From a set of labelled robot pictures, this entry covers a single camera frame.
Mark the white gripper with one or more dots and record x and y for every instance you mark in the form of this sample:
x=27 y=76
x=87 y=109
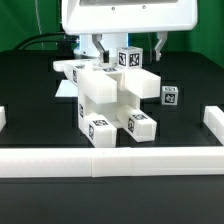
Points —
x=128 y=16

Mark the white chair back frame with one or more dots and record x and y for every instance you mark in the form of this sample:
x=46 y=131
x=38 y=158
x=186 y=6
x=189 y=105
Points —
x=101 y=84

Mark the white chair seat part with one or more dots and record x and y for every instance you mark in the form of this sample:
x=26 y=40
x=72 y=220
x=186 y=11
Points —
x=109 y=110

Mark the small white part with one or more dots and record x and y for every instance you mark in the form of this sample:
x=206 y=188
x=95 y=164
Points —
x=100 y=132

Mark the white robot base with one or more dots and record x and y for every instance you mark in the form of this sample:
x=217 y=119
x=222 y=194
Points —
x=110 y=42

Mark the white marker base plate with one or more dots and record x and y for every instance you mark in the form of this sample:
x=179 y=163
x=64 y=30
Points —
x=66 y=89

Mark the white fence wall right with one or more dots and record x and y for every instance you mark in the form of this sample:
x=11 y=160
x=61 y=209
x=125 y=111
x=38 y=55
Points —
x=214 y=120

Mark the white fence wall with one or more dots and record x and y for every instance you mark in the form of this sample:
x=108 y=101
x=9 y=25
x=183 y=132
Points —
x=214 y=120
x=2 y=117
x=97 y=162

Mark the white fence wall front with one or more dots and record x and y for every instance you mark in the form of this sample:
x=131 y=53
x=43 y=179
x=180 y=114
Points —
x=97 y=162

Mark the white fence wall left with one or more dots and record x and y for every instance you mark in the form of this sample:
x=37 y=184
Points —
x=2 y=117

